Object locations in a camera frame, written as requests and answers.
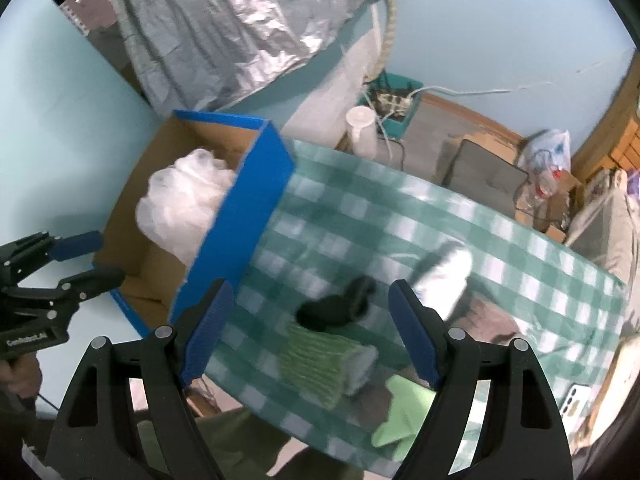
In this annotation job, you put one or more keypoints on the green checkered tablecloth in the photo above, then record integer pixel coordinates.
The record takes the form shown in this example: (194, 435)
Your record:
(350, 220)

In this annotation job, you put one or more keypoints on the white plastic mesh bundle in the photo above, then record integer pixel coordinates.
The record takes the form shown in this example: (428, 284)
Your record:
(180, 205)

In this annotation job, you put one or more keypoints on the white plastic bag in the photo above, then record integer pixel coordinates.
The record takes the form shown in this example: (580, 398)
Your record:
(547, 152)

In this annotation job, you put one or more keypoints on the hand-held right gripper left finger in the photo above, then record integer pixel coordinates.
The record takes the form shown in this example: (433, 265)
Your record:
(207, 330)

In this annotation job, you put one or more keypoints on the white power strip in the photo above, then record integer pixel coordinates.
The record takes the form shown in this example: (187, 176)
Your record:
(392, 100)

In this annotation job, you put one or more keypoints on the dark grey laptop bag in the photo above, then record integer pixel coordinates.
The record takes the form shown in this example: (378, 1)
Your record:
(480, 175)

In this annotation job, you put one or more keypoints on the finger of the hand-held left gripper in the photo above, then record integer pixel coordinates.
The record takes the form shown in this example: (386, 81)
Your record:
(75, 247)
(95, 280)

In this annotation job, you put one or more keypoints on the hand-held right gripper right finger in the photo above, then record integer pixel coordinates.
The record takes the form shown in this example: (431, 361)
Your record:
(417, 335)

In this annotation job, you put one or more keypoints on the light green cloth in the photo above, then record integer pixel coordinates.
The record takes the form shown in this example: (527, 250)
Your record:
(405, 410)

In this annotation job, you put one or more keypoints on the white translucent plastic sheet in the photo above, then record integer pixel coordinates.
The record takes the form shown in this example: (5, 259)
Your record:
(325, 105)

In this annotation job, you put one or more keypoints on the white smartphone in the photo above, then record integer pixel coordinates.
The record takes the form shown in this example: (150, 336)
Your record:
(575, 401)

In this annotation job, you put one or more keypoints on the person's olive pants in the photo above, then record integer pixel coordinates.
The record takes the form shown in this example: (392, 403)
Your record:
(240, 440)

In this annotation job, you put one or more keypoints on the silver foil cover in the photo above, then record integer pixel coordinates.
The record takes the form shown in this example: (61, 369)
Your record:
(210, 35)

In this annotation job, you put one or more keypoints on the bed with grey bedding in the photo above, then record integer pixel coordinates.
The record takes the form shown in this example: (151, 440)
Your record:
(610, 230)

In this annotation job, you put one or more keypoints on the green knitted cloth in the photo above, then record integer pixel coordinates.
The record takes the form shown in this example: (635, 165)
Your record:
(315, 360)

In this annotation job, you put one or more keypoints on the white grey sock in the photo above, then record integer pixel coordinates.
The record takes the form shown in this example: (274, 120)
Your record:
(445, 275)

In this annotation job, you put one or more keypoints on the black sock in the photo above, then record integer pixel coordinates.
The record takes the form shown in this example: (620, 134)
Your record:
(330, 310)

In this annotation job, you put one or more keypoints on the teal basket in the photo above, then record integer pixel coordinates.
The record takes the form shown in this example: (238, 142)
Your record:
(407, 125)

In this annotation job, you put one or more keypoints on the flat cardboard piece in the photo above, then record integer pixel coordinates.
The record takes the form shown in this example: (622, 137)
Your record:
(492, 142)

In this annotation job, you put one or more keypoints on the person's left hand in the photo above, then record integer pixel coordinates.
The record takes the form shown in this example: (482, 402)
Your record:
(17, 375)

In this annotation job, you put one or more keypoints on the clear plastic bottle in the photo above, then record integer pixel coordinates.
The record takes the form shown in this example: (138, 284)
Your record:
(542, 190)

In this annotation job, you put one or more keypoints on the cardboard box with blue tape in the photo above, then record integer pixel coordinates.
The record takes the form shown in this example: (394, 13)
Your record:
(255, 200)

